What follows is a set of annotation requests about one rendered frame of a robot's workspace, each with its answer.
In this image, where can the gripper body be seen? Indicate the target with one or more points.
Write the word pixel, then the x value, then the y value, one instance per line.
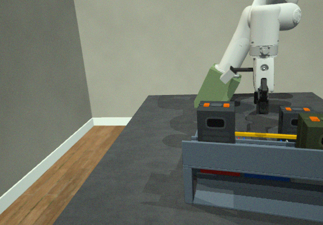
pixel 263 68

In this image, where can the grey open bin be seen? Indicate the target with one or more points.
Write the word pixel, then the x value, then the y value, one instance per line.
pixel 307 181

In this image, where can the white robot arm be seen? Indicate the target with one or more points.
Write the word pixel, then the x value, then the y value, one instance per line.
pixel 265 21

